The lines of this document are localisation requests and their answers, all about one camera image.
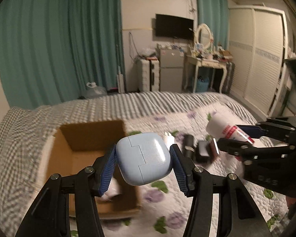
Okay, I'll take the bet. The white bottle red cap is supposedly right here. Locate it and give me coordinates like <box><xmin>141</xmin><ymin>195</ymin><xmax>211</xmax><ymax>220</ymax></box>
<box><xmin>206</xmin><ymin>113</ymin><xmax>254</xmax><ymax>144</ymax></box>

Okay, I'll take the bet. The black silver power adapter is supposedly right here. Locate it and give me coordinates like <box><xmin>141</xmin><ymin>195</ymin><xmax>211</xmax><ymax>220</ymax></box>
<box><xmin>195</xmin><ymin>140</ymin><xmax>210</xmax><ymax>163</ymax></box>

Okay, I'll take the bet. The black cylindrical bottle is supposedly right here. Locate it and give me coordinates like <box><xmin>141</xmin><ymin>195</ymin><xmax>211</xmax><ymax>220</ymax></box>
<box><xmin>182</xmin><ymin>134</ymin><xmax>195</xmax><ymax>159</ymax></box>

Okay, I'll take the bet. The light blue earbuds case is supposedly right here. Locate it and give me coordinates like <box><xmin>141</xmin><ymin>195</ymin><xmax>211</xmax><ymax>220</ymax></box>
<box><xmin>116</xmin><ymin>132</ymin><xmax>172</xmax><ymax>186</ymax></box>

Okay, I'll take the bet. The white wall charger plug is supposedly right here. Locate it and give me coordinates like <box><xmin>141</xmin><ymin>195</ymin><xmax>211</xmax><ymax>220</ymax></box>
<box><xmin>163</xmin><ymin>132</ymin><xmax>175</xmax><ymax>150</ymax></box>

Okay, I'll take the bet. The plain white bottle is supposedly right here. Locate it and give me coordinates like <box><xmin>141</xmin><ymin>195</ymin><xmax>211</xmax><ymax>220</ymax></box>
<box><xmin>251</xmin><ymin>136</ymin><xmax>274</xmax><ymax>148</ymax></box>

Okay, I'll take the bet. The grey checked bed sheet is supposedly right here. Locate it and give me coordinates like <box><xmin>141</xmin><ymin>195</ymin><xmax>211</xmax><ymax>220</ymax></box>
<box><xmin>0</xmin><ymin>92</ymin><xmax>256</xmax><ymax>236</ymax></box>

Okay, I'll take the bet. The blue laundry basket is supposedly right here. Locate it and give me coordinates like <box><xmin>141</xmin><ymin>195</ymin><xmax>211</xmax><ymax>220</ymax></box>
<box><xmin>195</xmin><ymin>76</ymin><xmax>210</xmax><ymax>93</ymax></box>

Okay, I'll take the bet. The white power bank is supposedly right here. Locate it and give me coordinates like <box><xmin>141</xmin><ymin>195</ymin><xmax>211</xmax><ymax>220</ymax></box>
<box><xmin>100</xmin><ymin>178</ymin><xmax>122</xmax><ymax>202</ymax></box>

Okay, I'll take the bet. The brown cardboard box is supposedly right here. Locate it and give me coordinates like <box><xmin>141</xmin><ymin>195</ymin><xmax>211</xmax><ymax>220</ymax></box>
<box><xmin>36</xmin><ymin>120</ymin><xmax>141</xmax><ymax>219</ymax></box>

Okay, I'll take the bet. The white floral quilt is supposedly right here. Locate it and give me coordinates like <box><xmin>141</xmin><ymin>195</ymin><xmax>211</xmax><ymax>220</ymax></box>
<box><xmin>69</xmin><ymin>103</ymin><xmax>294</xmax><ymax>237</ymax></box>

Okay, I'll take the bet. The white dressing table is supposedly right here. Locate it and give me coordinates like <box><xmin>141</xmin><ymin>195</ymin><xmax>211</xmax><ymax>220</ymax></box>
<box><xmin>183</xmin><ymin>55</ymin><xmax>227</xmax><ymax>94</ymax></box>

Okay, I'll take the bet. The white louvered wardrobe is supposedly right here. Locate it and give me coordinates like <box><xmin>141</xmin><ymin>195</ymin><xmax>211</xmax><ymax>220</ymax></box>
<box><xmin>228</xmin><ymin>5</ymin><xmax>288</xmax><ymax>117</ymax></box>

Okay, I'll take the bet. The silver mini fridge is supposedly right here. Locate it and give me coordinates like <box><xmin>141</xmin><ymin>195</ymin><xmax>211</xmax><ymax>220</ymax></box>
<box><xmin>159</xmin><ymin>49</ymin><xmax>184</xmax><ymax>93</ymax></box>

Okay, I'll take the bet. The oval white vanity mirror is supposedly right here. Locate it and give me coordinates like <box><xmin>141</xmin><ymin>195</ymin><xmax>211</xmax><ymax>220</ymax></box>
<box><xmin>194</xmin><ymin>23</ymin><xmax>214</xmax><ymax>49</ymax></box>

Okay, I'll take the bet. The white suitcase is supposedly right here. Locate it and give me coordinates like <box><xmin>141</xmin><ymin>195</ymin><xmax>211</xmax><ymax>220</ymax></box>
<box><xmin>136</xmin><ymin>59</ymin><xmax>160</xmax><ymax>92</ymax></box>

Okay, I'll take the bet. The teal curtain right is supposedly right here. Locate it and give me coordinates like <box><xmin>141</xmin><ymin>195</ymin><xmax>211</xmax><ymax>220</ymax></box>
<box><xmin>197</xmin><ymin>0</ymin><xmax>229</xmax><ymax>49</ymax></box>

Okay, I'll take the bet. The teal curtain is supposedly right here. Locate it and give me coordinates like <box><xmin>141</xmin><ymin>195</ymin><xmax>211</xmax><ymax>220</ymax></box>
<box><xmin>197</xmin><ymin>0</ymin><xmax>229</xmax><ymax>49</ymax></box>
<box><xmin>0</xmin><ymin>0</ymin><xmax>125</xmax><ymax>109</ymax></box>

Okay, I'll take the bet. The clear water jug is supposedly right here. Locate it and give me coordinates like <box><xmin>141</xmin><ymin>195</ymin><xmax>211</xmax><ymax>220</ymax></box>
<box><xmin>83</xmin><ymin>82</ymin><xmax>107</xmax><ymax>99</ymax></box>

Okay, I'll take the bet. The white flat mop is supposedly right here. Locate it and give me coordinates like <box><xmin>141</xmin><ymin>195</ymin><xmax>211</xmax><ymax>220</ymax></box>
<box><xmin>116</xmin><ymin>66</ymin><xmax>125</xmax><ymax>94</ymax></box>

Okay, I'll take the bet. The teal curtain left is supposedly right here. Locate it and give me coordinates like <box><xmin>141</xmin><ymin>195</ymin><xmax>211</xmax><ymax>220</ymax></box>
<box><xmin>0</xmin><ymin>0</ymin><xmax>125</xmax><ymax>109</ymax></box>

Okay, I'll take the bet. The black wall television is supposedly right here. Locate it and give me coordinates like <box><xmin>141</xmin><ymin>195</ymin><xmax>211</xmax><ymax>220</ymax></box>
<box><xmin>155</xmin><ymin>14</ymin><xmax>194</xmax><ymax>40</ymax></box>

